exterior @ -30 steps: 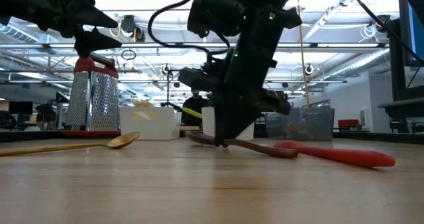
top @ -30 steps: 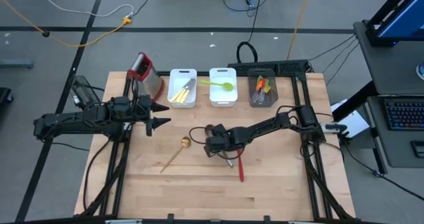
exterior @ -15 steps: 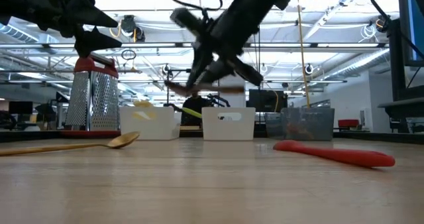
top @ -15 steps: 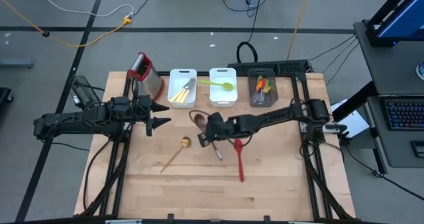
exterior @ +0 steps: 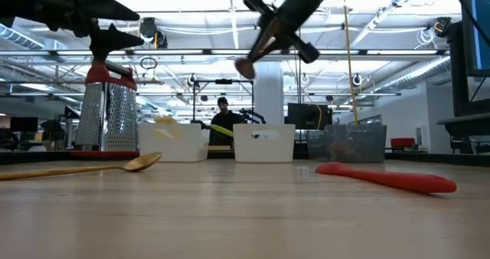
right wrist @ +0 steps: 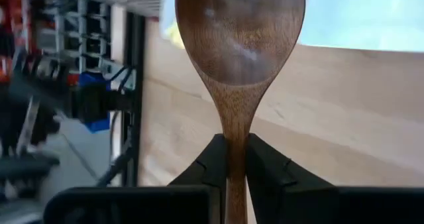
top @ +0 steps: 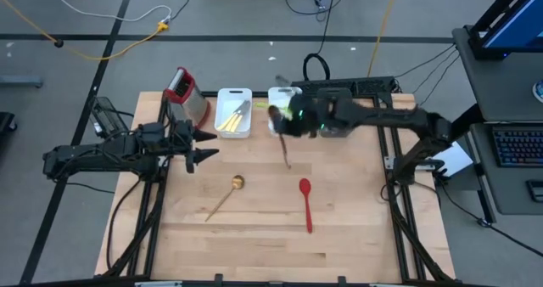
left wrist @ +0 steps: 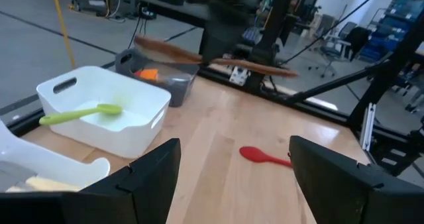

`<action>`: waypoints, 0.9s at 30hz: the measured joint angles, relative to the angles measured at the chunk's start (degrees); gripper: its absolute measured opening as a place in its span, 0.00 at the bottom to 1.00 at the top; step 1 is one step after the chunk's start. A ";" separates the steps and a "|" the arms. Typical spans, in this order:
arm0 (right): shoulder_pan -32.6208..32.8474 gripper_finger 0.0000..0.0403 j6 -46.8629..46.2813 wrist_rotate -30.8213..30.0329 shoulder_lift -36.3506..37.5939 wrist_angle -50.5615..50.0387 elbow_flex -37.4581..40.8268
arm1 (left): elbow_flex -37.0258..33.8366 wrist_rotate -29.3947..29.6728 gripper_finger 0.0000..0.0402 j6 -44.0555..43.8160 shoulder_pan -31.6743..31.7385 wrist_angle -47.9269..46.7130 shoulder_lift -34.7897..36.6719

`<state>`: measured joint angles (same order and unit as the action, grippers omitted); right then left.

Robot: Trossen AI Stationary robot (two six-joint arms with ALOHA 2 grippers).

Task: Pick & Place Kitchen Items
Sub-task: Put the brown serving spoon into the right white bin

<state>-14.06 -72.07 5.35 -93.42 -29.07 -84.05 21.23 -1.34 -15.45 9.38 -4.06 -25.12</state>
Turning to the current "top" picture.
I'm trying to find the red silicone spoon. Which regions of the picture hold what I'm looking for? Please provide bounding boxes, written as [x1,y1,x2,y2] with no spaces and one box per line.
[298,177,314,234]

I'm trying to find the small black device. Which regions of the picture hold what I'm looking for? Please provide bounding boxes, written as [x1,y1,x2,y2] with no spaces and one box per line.
[525,178,543,203]

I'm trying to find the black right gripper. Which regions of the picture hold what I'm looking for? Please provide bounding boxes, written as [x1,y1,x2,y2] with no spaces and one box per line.
[275,99,323,139]

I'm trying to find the black looped cable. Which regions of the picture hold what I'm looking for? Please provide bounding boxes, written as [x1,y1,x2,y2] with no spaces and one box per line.
[301,0,340,82]

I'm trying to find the black desk monitor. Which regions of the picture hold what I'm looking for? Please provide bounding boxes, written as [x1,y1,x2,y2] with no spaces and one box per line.
[468,0,543,61]

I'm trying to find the yellow extension cord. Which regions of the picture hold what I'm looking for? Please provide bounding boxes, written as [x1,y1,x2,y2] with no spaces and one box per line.
[0,0,170,62]

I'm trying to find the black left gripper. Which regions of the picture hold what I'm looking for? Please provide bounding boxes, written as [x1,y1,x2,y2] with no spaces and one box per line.
[135,121,221,174]

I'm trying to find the dark wooden spoon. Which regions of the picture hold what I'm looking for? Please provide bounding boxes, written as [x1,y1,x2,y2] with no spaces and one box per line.
[266,104,293,170]

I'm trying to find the black floor cable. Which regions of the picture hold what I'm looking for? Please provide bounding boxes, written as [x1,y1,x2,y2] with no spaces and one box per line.
[439,180,543,258]

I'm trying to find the black backlit keyboard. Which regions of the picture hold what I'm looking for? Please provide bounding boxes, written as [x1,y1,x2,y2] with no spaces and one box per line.
[491,127,543,168]

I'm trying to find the black vented controller box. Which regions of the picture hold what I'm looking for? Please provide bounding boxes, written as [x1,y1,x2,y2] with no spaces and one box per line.
[87,95,131,138]

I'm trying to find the orange-yellow hanging cable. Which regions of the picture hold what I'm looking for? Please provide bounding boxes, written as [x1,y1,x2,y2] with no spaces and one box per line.
[367,0,400,78]

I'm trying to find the gold metal spoon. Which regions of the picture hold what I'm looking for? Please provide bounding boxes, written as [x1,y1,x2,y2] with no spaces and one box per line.
[204,174,246,223]

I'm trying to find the grey keyboard shelf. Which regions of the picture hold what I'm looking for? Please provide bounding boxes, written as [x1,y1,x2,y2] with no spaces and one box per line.
[468,121,543,216]

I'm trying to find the black aluminium table frame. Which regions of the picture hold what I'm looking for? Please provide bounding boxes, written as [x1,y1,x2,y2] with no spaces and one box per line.
[101,90,457,287]

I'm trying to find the white box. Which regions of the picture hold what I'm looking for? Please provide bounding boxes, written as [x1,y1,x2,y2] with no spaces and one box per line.
[432,141,475,178]

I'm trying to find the white plastic bin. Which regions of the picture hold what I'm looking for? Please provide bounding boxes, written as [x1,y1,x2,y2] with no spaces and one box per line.
[267,87,305,138]
[214,87,254,139]

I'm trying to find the black cable beside table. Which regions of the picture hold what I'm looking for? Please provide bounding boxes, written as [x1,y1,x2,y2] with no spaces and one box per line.
[105,178,143,271]

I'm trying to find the black caster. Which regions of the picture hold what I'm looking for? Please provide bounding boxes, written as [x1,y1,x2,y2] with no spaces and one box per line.
[0,111,18,133]

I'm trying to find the grey cart base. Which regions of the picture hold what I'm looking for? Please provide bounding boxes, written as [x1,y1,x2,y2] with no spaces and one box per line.
[0,75,43,88]

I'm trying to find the grey desk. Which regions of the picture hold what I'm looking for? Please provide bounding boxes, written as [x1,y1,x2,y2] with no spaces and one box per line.
[451,25,543,123]

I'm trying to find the grey plastic bin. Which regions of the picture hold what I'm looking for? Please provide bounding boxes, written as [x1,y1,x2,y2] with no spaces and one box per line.
[316,87,357,138]

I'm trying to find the white floor cable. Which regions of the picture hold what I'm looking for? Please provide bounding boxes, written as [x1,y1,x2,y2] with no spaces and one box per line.
[40,0,173,24]

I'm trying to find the steel box grater red handle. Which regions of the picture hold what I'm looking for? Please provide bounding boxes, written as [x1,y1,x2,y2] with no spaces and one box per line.
[163,65,211,130]

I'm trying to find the black perforated metal case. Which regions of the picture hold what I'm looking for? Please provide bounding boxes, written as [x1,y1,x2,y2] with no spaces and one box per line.
[290,76,396,97]

